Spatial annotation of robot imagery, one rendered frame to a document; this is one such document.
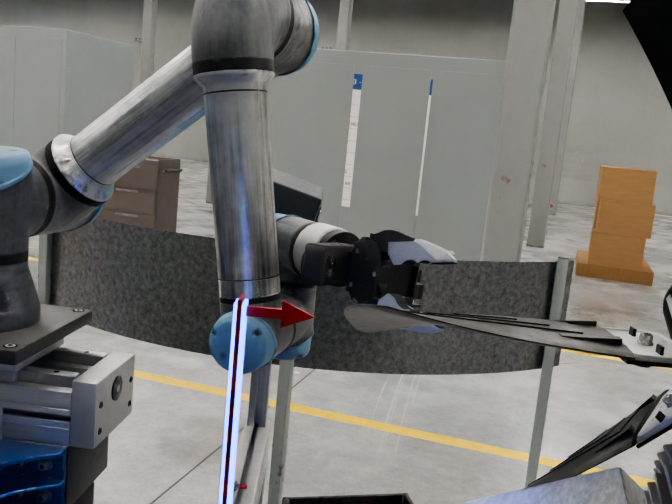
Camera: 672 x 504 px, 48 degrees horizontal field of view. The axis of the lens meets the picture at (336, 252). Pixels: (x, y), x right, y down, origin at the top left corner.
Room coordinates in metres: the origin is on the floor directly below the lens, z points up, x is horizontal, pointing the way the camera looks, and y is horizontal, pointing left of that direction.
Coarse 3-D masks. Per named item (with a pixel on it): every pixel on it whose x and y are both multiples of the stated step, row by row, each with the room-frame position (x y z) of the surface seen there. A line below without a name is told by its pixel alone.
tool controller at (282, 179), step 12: (276, 180) 1.21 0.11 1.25; (288, 180) 1.29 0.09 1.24; (300, 180) 1.39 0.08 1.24; (276, 192) 1.19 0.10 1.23; (288, 192) 1.19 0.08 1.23; (300, 192) 1.19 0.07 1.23; (312, 192) 1.24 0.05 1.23; (276, 204) 1.19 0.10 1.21; (288, 204) 1.19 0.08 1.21; (300, 204) 1.19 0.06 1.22; (312, 204) 1.19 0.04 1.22; (300, 216) 1.19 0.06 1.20; (312, 216) 1.19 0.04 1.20
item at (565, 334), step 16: (368, 304) 0.54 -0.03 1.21; (352, 320) 0.68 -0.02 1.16; (368, 320) 0.67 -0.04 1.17; (384, 320) 0.67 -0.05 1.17; (400, 320) 0.66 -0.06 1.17; (416, 320) 0.65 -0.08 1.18; (432, 320) 0.53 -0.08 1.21; (448, 320) 0.56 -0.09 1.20; (464, 320) 0.59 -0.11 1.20; (480, 320) 0.61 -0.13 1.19; (496, 320) 0.62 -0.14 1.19; (512, 320) 0.62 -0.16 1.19; (528, 320) 0.64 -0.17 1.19; (544, 320) 0.66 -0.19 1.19; (560, 320) 0.66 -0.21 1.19; (576, 320) 0.66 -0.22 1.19; (592, 320) 0.65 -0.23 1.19; (496, 336) 0.55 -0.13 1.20; (512, 336) 0.55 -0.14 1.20; (528, 336) 0.56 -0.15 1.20; (544, 336) 0.58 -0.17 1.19; (560, 336) 0.59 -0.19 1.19; (576, 336) 0.59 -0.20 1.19; (592, 336) 0.59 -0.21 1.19; (608, 336) 0.60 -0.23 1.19; (592, 352) 0.57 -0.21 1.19; (608, 352) 0.57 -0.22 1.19; (624, 352) 0.58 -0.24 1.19
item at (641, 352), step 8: (608, 328) 0.67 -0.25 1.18; (616, 328) 0.67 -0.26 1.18; (624, 336) 0.64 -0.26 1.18; (632, 336) 0.65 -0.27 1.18; (656, 336) 0.66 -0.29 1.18; (664, 336) 0.65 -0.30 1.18; (632, 344) 0.62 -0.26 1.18; (640, 344) 0.62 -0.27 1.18; (656, 344) 0.63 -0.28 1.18; (664, 344) 0.63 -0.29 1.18; (640, 352) 0.59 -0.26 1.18; (648, 352) 0.60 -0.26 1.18; (664, 352) 0.60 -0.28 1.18; (640, 360) 0.58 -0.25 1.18; (648, 360) 0.58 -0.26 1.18; (656, 360) 0.58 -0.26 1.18; (664, 360) 0.58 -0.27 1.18
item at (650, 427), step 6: (660, 402) 0.72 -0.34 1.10; (660, 408) 0.71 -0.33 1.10; (666, 408) 0.69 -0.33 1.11; (654, 414) 0.70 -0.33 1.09; (666, 414) 0.67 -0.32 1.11; (648, 420) 0.70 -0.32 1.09; (654, 420) 0.68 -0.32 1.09; (666, 420) 0.65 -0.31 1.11; (648, 426) 0.68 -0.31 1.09; (654, 426) 0.67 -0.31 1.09; (660, 426) 0.65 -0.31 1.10; (666, 426) 0.65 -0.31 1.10; (642, 432) 0.68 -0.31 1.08; (648, 432) 0.66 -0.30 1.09; (654, 432) 0.66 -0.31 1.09; (642, 438) 0.67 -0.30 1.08
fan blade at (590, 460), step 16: (656, 400) 0.72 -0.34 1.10; (640, 416) 0.71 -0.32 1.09; (608, 432) 0.74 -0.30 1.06; (624, 432) 0.69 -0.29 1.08; (592, 448) 0.74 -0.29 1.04; (608, 448) 0.70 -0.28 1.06; (624, 448) 0.67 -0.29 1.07; (560, 464) 0.79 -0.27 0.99; (576, 464) 0.72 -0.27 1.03; (592, 464) 0.69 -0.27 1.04; (544, 480) 0.75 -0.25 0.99
